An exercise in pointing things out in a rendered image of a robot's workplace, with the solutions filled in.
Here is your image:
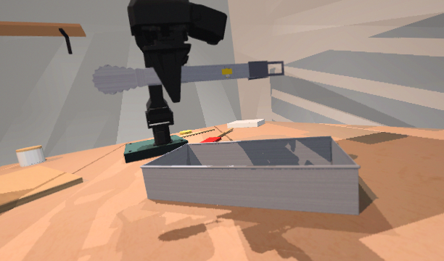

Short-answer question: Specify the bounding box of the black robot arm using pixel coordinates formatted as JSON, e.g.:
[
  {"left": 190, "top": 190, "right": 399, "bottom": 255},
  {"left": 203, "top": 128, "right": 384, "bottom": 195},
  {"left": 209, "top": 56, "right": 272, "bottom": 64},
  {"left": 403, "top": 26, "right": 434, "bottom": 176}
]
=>
[{"left": 131, "top": 0, "right": 227, "bottom": 146}]

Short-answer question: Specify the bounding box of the white rectangular block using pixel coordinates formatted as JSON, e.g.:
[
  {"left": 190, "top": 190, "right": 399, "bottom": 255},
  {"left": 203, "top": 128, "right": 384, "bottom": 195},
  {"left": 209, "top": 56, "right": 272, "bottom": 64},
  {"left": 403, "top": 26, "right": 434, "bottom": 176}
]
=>
[{"left": 227, "top": 119, "right": 265, "bottom": 128}]

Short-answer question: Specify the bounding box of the red spatula with wooden handle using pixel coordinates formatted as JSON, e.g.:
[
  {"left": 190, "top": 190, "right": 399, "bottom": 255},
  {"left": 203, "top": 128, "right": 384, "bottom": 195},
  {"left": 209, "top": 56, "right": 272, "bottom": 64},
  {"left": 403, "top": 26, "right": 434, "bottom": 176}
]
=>
[{"left": 200, "top": 128, "right": 234, "bottom": 143}]

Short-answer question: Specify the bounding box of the light wooden board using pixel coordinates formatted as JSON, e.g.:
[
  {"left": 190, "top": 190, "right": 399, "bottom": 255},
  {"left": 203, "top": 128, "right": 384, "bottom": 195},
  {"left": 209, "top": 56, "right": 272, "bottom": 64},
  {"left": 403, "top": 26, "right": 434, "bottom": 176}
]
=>
[{"left": 0, "top": 165, "right": 83, "bottom": 212}]

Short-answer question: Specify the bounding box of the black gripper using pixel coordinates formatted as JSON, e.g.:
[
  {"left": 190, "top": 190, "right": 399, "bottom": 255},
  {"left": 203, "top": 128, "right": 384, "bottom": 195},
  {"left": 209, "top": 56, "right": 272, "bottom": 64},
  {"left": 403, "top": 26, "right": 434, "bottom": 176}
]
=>
[{"left": 127, "top": 0, "right": 195, "bottom": 103}]

